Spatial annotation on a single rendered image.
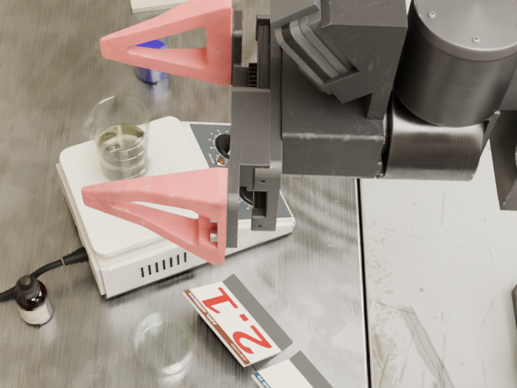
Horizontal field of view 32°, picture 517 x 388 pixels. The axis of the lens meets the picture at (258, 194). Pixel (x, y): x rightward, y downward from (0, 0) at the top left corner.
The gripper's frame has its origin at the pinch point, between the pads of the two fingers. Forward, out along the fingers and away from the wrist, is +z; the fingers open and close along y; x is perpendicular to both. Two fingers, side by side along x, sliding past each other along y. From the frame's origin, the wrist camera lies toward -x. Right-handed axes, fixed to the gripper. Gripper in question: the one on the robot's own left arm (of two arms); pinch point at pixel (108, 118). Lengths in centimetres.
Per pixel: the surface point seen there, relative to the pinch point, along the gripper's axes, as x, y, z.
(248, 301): 39.9, -7.4, -8.5
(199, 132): 34.0, -22.7, -3.3
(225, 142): 34.9, -22.2, -5.9
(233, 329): 37.4, -3.5, -7.1
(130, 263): 33.7, -8.0, 2.3
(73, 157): 31.3, -17.7, 8.1
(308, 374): 40.0, -0.3, -14.1
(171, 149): 31.4, -18.9, -0.9
